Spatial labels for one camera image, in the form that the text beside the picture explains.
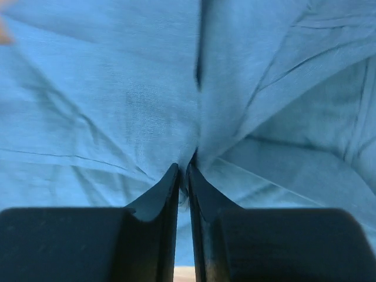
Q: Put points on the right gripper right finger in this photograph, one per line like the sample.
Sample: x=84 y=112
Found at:
x=232 y=243

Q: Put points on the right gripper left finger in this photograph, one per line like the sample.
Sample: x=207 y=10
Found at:
x=131 y=243

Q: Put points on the grey shirt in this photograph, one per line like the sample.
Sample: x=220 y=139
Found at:
x=276 y=99

